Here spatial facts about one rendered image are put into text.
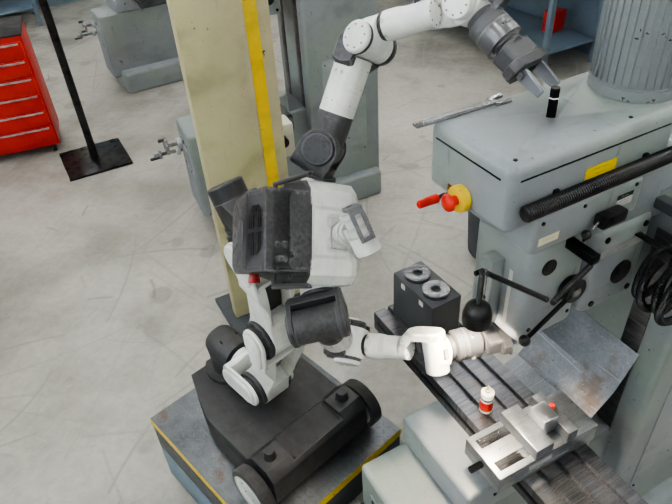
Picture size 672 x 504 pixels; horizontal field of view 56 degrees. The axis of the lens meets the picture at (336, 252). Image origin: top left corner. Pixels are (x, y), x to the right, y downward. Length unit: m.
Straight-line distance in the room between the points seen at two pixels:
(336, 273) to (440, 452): 0.73
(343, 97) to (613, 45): 0.60
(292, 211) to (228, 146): 1.58
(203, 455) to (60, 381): 1.28
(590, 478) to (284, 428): 1.07
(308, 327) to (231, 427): 1.00
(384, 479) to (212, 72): 1.82
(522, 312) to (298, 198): 0.61
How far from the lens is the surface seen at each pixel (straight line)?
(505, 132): 1.35
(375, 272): 3.88
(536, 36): 6.87
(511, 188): 1.25
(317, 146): 1.53
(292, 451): 2.33
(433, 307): 2.05
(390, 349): 1.76
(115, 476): 3.19
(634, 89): 1.52
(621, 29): 1.49
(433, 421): 2.09
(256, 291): 1.89
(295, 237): 1.49
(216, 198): 1.86
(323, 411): 2.42
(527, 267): 1.51
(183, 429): 2.72
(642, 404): 2.19
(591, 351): 2.15
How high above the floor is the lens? 2.51
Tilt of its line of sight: 38 degrees down
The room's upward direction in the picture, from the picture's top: 4 degrees counter-clockwise
